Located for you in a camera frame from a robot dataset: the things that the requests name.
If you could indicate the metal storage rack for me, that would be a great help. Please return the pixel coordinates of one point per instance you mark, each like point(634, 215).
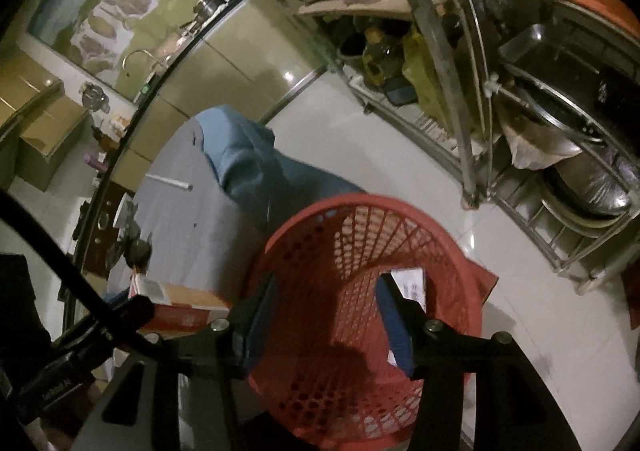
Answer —
point(543, 99)

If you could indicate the hanging round strainer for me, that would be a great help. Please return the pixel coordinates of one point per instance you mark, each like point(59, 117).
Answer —
point(94, 99)

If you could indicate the red plastic mesh basket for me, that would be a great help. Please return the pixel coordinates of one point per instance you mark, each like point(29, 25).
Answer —
point(324, 373)

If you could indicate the pink bottle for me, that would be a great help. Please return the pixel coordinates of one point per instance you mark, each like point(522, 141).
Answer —
point(93, 161)

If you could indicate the yellow plastic bag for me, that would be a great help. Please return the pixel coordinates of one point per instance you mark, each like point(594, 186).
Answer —
point(420, 71)

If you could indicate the white paper trash piece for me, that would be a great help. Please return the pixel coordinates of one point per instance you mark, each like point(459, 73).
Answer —
point(412, 290)

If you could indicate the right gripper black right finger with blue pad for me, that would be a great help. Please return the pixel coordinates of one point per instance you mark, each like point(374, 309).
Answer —
point(423, 348)

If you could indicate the white thin stick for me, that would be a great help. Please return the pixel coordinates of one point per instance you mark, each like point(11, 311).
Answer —
point(174, 183)

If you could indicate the waterfall picture window blind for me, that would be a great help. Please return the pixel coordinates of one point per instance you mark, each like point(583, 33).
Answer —
point(115, 41)

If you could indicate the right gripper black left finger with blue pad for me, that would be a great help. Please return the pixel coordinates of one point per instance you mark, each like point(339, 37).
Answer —
point(223, 356)

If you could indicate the orange cardboard box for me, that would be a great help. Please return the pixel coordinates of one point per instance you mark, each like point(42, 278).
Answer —
point(177, 309)

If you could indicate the steel pot on counter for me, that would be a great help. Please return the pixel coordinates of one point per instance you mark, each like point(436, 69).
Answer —
point(205, 9)

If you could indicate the grey round table cloth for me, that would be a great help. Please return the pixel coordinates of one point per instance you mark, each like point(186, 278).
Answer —
point(200, 238)

